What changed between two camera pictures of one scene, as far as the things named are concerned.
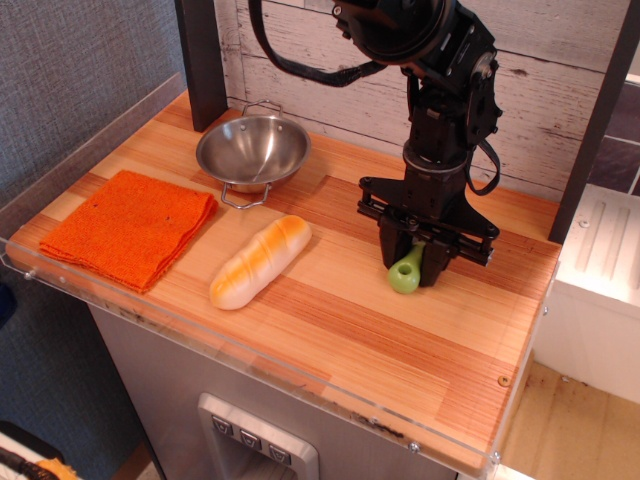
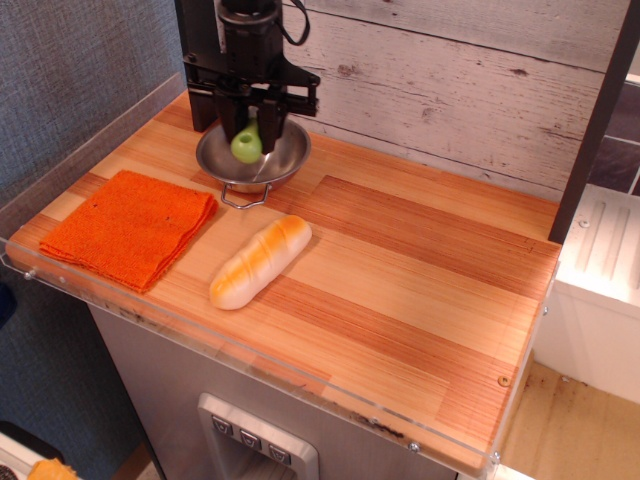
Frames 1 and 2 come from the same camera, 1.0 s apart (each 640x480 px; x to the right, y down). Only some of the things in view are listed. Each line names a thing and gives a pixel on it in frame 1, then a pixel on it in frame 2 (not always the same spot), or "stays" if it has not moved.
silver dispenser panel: [246, 447] stays
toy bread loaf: [258, 260] stays
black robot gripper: [433, 202] → [251, 61]
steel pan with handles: [252, 152] stays
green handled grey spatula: [404, 274] → [247, 143]
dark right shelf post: [599, 121] stays
